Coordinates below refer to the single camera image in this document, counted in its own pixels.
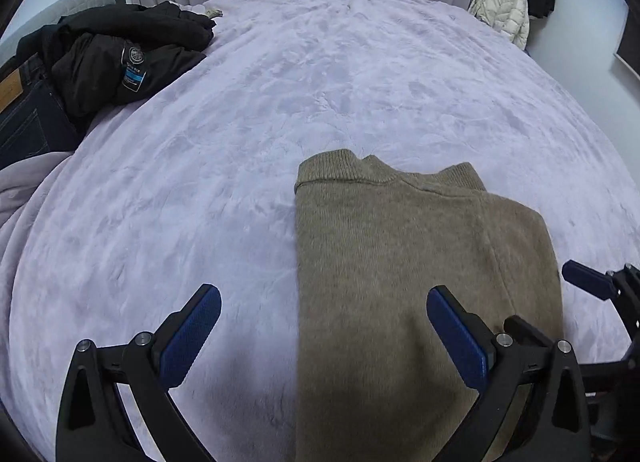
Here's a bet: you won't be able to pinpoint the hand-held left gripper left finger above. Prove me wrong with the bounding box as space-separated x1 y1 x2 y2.
55 284 223 462

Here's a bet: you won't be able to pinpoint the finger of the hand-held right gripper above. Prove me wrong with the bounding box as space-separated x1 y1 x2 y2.
561 261 613 299

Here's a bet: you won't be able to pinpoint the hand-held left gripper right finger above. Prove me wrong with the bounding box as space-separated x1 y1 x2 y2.
426 285 593 462

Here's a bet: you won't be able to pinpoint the tan knit sweater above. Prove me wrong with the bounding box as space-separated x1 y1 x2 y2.
295 149 565 462

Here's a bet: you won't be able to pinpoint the grey cloth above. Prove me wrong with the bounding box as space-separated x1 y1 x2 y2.
0 152 71 263

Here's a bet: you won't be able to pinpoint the dark monitor screen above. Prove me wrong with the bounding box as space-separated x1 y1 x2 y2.
614 0 640 83

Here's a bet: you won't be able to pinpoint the lavender fleece blanket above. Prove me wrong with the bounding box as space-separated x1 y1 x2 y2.
0 0 640 462

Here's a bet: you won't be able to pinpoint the dark blue jeans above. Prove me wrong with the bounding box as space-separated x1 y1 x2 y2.
0 54 86 170

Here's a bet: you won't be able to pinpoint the cream puffer jacket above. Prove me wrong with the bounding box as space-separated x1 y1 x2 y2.
468 0 530 50

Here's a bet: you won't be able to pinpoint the black jacket with label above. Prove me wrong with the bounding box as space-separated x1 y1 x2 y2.
17 0 217 119

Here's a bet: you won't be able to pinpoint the grey pillow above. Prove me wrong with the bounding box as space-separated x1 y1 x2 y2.
0 0 115 65

